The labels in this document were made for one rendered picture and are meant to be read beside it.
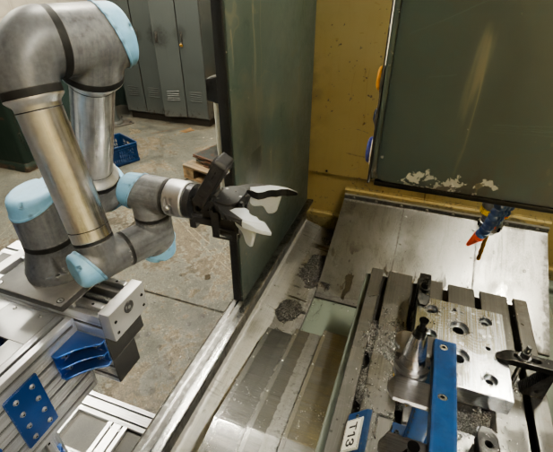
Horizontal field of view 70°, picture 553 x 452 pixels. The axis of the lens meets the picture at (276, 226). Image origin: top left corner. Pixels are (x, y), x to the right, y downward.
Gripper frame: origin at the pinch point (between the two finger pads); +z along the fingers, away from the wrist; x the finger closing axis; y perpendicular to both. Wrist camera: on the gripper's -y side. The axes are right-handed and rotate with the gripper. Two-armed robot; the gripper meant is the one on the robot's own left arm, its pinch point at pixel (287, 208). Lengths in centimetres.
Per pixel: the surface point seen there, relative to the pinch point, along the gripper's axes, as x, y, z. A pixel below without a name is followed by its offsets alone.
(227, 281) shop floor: -126, 145, -82
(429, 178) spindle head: 17.3, -17.7, 21.4
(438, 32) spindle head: 17.3, -31.7, 19.4
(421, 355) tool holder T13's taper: 8.7, 18.9, 27.3
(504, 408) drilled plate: -9, 49, 51
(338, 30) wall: -116, -15, -16
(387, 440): 22.7, 23.4, 23.8
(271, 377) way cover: -16, 73, -9
